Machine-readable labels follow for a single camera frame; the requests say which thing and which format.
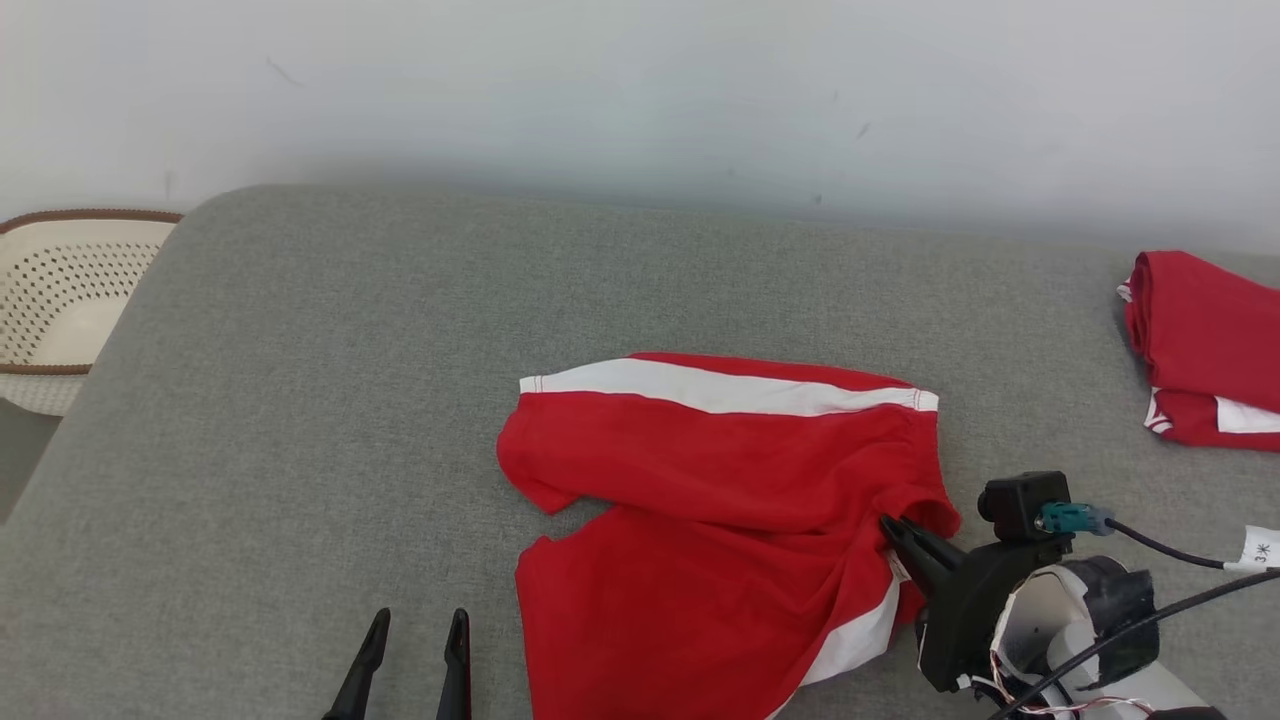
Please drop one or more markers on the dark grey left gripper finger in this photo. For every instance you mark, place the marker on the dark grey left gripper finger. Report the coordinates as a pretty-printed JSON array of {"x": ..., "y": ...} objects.
[
  {"x": 457, "y": 670},
  {"x": 365, "y": 670}
]

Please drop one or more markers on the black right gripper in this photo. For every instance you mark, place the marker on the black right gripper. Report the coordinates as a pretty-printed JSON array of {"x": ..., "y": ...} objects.
[{"x": 965, "y": 620}]

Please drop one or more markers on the cream perforated laundry basket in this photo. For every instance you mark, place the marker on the cream perforated laundry basket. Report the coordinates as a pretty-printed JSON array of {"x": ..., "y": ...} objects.
[{"x": 70, "y": 290}]

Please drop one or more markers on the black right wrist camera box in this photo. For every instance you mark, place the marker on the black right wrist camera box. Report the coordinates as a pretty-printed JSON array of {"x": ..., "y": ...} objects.
[{"x": 1020, "y": 505}]

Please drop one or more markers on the red jersey with white sleeves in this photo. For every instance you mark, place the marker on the red jersey with white sleeves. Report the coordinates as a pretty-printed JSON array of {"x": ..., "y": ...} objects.
[{"x": 1210, "y": 340}]

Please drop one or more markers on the grey fabric sofa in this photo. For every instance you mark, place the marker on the grey fabric sofa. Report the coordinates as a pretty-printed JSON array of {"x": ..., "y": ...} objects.
[{"x": 300, "y": 450}]

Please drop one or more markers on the red shorts with white stripes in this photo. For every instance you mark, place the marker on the red shorts with white stripes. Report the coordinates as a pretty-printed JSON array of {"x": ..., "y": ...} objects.
[{"x": 700, "y": 520}]

